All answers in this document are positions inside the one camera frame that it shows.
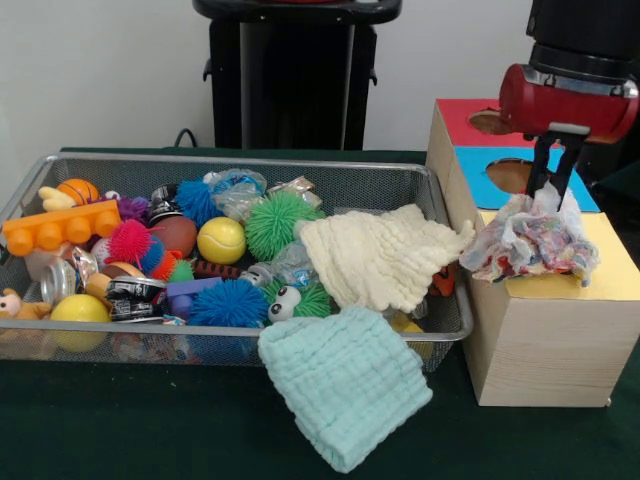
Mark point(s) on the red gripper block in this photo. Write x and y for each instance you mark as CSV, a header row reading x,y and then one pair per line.
x,y
565,110

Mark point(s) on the mint green waffle cloth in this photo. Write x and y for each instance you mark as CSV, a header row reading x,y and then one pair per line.
x,y
345,385

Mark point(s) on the black upright panel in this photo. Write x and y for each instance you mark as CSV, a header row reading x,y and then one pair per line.
x,y
600,160

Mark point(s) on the wooden box with three holes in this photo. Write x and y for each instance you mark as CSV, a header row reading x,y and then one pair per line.
x,y
545,350

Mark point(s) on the crushed black red can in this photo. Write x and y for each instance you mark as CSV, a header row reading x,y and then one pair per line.
x,y
135,297

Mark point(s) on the small brown football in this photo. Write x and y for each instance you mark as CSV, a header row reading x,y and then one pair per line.
x,y
175,235

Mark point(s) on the pale floral cloth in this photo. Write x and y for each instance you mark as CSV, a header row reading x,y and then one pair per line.
x,y
530,240

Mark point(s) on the green spiky ball with eyes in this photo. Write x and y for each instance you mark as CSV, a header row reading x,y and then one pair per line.
x,y
300,300

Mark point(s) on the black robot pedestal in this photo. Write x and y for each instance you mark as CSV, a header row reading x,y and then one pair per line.
x,y
295,75

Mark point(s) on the cream waffle cloth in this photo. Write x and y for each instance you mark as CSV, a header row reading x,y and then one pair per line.
x,y
380,260

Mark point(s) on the shallow clear mesh bin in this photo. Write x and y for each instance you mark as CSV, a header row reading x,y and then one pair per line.
x,y
380,185

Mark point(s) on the blue spiky rubber ball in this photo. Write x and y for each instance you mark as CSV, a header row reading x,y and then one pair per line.
x,y
227,302

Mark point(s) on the blue spiky ball with eyes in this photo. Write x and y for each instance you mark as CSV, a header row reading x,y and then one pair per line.
x,y
197,200

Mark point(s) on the pink spiky rubber ball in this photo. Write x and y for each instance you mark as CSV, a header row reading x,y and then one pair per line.
x,y
131,241

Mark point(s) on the green spiky rubber ball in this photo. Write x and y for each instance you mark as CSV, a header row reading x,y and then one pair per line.
x,y
282,225

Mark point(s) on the dark green table cloth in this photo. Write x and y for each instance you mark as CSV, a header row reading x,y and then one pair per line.
x,y
625,200
150,425

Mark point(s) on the orange plastic toy block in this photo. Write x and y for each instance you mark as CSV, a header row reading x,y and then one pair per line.
x,y
60,232

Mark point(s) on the yellow tennis ball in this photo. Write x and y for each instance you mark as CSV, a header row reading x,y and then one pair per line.
x,y
221,240

